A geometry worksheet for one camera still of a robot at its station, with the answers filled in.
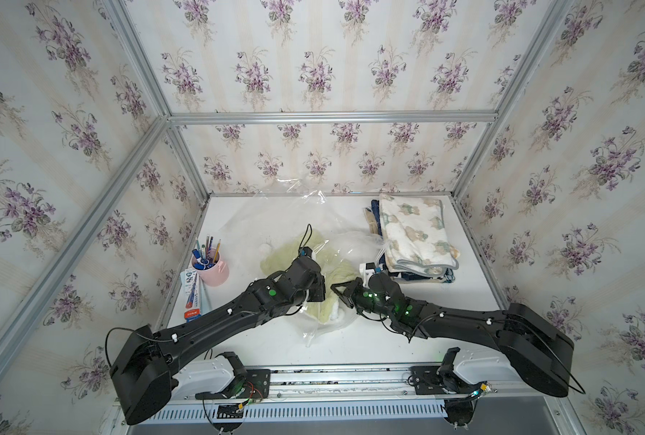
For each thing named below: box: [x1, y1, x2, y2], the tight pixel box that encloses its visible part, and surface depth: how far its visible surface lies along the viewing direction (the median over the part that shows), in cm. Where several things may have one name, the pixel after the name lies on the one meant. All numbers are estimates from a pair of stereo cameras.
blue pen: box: [192, 248, 210, 271], surface depth 89 cm
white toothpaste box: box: [180, 268, 203, 323], surface depth 90 cm
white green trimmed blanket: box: [379, 193, 460, 278], surface depth 94 cm
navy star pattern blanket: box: [371, 199, 455, 284], surface depth 90 cm
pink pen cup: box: [191, 250, 230, 287], surface depth 90 cm
